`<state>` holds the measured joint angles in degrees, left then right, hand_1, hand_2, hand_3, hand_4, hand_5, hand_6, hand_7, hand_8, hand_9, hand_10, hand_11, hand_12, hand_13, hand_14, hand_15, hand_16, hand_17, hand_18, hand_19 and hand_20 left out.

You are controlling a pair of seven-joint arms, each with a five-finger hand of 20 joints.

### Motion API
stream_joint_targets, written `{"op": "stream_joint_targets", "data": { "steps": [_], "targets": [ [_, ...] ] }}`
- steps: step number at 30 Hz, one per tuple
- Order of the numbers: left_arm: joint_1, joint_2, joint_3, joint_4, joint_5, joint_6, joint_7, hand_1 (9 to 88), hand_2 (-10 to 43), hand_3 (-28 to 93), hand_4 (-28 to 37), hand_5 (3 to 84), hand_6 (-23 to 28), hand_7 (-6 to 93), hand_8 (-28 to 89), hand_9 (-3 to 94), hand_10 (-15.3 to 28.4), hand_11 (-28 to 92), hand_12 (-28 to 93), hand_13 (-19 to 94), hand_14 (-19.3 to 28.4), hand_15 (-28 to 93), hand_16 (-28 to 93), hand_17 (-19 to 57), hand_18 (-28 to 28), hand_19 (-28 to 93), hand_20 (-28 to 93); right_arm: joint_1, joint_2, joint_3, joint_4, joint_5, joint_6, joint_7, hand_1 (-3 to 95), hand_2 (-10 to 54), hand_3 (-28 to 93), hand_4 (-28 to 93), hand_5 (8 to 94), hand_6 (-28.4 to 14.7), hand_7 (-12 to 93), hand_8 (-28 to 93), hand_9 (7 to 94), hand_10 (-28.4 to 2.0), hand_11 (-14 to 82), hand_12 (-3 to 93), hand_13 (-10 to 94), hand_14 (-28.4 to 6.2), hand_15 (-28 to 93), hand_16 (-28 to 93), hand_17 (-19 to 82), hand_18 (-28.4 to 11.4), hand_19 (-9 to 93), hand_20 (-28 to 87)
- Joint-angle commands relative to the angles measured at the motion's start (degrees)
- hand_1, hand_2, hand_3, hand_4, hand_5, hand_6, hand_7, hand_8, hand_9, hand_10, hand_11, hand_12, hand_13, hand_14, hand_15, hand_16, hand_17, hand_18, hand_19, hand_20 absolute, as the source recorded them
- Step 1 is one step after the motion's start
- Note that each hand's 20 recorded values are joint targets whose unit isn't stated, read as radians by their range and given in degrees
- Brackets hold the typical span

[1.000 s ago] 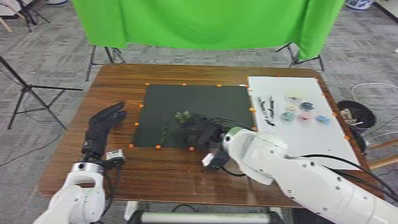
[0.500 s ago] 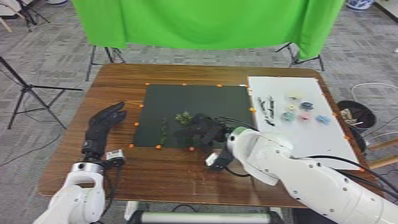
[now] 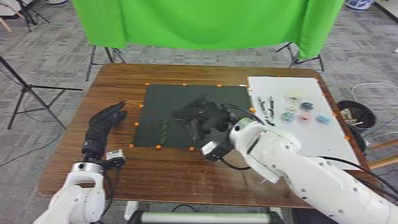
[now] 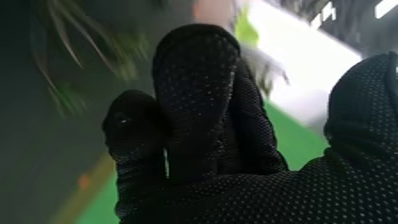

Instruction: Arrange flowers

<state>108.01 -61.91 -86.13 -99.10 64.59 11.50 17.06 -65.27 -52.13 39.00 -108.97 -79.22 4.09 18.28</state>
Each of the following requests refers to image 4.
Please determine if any green sprig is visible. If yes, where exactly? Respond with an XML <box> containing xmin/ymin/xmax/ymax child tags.
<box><xmin>87</xmin><ymin>0</ymin><xmax>156</xmax><ymax>83</ymax></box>
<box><xmin>32</xmin><ymin>0</ymin><xmax>91</xmax><ymax>118</ymax></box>

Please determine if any dark mat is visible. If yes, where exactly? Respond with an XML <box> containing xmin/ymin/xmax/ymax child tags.
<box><xmin>0</xmin><ymin>0</ymin><xmax>201</xmax><ymax>224</ymax></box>

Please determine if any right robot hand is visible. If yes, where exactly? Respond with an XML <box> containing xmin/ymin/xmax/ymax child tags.
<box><xmin>101</xmin><ymin>23</ymin><xmax>398</xmax><ymax>224</ymax></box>

